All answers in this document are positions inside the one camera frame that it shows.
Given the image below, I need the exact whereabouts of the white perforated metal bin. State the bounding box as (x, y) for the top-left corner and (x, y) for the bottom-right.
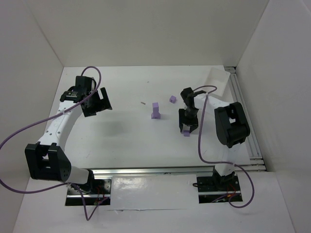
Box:
(204, 67), (230, 97)

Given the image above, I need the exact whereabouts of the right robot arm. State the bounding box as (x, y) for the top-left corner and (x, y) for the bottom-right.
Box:
(178, 87), (250, 191)

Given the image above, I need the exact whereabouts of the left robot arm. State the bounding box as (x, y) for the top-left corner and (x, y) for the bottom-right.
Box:
(25, 76), (112, 194)

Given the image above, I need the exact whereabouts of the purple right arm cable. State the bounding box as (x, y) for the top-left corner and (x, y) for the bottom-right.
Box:
(190, 85), (256, 209)

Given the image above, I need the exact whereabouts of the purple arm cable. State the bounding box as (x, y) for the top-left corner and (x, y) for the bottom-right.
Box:
(0, 66), (111, 221)
(190, 85), (256, 209)

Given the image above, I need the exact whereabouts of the aluminium rail front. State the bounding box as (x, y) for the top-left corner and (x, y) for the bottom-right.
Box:
(72, 165), (267, 177)

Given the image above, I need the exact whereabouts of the aluminium rail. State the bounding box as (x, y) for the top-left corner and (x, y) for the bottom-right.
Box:
(72, 165), (267, 177)
(225, 67), (267, 172)

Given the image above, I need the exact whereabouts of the aluminium rail right side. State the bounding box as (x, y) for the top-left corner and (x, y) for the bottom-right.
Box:
(225, 67), (267, 172)

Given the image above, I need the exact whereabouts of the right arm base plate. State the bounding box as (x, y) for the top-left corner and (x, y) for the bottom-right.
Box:
(192, 175), (242, 204)

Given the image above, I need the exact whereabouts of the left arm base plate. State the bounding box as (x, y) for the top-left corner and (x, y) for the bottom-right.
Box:
(65, 178), (112, 206)

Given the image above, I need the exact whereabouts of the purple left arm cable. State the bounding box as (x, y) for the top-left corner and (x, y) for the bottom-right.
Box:
(0, 66), (111, 221)

